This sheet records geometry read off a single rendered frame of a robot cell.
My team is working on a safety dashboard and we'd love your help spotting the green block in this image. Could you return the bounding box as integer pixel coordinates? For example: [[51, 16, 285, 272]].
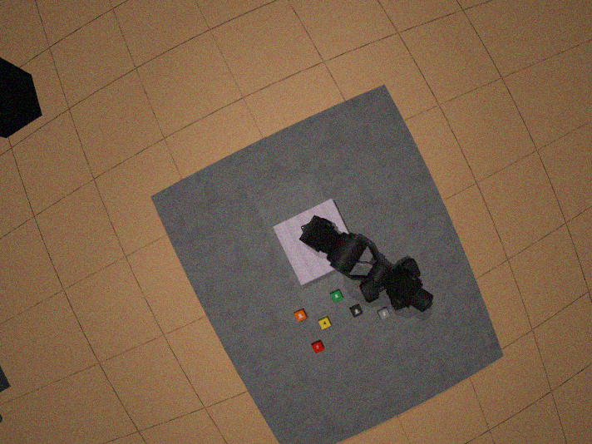
[[330, 289, 343, 303]]

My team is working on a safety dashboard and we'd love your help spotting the yellow block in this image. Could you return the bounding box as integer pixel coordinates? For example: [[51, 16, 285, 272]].
[[318, 316, 332, 330]]

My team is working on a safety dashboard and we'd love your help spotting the red block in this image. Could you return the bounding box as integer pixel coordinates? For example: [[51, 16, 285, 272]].
[[311, 339, 323, 353]]

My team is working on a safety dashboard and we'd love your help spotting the orange block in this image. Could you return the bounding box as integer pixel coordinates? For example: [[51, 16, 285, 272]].
[[294, 308, 307, 322]]

